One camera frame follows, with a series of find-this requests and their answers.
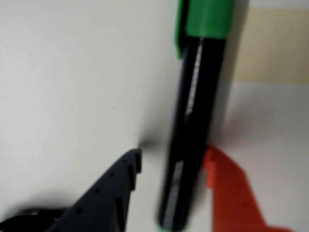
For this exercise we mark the long beige masking tape strip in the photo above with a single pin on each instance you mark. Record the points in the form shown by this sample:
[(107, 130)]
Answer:
[(270, 46)]

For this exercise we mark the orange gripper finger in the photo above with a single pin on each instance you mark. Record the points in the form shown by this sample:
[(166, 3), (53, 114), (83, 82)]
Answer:
[(231, 198)]

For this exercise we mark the dark navy gripper finger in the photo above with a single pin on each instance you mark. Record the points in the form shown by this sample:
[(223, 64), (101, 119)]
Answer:
[(101, 205)]

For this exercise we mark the green capped black marker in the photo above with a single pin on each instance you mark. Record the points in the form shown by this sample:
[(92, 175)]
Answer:
[(198, 108)]

